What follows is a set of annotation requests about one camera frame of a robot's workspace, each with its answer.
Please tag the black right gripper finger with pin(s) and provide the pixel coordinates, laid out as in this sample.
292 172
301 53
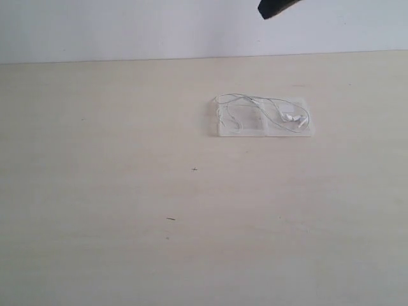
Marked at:
270 8

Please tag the clear open plastic case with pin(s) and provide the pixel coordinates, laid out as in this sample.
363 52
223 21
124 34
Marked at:
241 115

